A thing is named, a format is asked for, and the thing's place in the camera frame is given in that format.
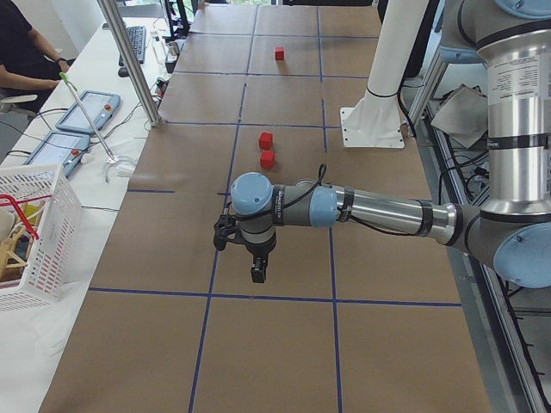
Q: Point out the aluminium frame post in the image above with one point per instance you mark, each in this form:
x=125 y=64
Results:
x=118 y=29

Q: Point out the black keyboard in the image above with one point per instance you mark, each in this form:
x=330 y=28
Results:
x=137 y=37

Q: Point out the grey cloth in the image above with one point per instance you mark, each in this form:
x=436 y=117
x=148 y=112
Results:
x=463 y=116

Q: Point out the metal cup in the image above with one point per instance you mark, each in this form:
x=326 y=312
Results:
x=172 y=52

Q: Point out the teach pendant upper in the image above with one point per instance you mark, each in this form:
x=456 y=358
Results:
x=100 y=107

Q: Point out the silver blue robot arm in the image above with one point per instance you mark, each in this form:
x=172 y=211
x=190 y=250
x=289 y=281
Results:
x=510 y=231

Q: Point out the red block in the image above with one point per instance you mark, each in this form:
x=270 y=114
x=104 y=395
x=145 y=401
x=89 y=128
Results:
x=279 y=53
x=267 y=160
x=265 y=141

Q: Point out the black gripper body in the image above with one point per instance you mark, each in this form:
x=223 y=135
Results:
x=259 y=249

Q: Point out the grabber stick tool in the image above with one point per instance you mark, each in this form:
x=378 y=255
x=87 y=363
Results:
x=124 y=165

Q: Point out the white plastic basket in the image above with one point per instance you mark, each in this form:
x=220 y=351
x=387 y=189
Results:
x=35 y=250

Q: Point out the seated person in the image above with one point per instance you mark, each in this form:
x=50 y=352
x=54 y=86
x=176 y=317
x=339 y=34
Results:
x=30 y=65

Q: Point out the teach pendant lower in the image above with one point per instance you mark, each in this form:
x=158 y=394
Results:
x=62 y=148

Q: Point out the teach pendant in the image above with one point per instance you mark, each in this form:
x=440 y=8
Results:
x=62 y=148
x=100 y=107

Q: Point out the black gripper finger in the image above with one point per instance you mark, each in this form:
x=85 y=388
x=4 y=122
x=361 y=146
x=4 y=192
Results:
x=258 y=269

